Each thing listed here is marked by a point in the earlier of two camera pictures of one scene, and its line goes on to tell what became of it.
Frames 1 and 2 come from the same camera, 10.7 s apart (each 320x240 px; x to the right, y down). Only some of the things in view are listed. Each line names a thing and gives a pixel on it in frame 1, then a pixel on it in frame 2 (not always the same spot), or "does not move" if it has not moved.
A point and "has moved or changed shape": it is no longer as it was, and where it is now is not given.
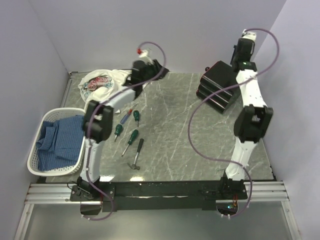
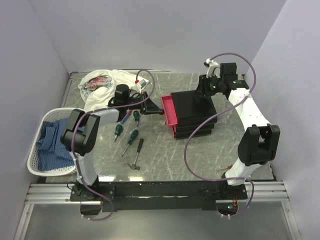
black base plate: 159,195 does not move
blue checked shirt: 60,144 does not move
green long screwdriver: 131,139 does not move
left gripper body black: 151,71 to 144,107
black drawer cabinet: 220,75 has moved or changed shape
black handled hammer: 134,166 does not move
